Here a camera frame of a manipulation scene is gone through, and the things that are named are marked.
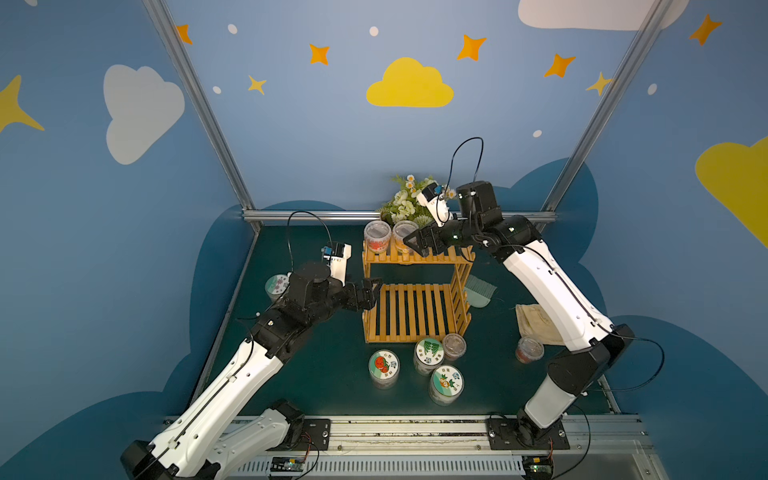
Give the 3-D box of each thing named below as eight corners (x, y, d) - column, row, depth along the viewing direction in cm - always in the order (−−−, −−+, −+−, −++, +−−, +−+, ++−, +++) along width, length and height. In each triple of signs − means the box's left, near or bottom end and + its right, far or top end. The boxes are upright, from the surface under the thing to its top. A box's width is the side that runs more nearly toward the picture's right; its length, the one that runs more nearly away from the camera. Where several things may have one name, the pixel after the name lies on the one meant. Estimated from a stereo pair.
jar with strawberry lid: (368, 389, 82) (367, 381, 76) (370, 358, 88) (368, 349, 82) (399, 389, 82) (401, 381, 76) (399, 358, 88) (400, 349, 82)
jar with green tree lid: (414, 375, 84) (417, 367, 79) (413, 346, 90) (415, 337, 84) (442, 375, 84) (446, 367, 79) (439, 346, 90) (443, 337, 84)
